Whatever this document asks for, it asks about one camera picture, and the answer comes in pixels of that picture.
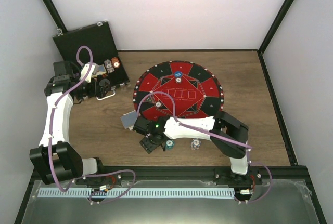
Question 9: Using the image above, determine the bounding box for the green chip stack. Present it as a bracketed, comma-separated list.
[165, 140, 175, 150]

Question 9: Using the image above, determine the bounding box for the blue small blind button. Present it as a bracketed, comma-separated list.
[174, 71, 183, 78]

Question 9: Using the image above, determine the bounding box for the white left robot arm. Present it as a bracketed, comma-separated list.
[29, 61, 106, 185]

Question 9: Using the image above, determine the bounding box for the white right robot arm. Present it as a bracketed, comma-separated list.
[133, 111, 252, 184]

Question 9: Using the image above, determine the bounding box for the boxed playing card deck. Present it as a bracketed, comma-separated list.
[93, 64, 107, 76]

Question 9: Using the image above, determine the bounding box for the blue backed card deck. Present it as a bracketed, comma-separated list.
[120, 110, 138, 130]

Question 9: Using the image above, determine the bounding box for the red chip stack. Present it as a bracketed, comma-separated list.
[111, 57, 121, 69]

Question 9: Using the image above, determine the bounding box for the blue purple chip stack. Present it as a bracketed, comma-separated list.
[191, 139, 201, 150]

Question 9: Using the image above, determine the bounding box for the black poker case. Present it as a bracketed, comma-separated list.
[53, 21, 130, 96]

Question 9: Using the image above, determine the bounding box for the round red black poker mat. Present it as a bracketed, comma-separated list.
[133, 61, 224, 120]

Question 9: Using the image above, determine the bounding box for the light blue slotted strip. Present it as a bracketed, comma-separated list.
[37, 188, 235, 199]

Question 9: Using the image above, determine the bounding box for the chrome case handle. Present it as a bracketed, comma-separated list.
[96, 87, 116, 101]

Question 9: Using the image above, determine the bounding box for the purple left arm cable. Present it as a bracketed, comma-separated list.
[48, 46, 137, 206]

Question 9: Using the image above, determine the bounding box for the black mounting rail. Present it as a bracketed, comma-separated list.
[75, 165, 309, 186]

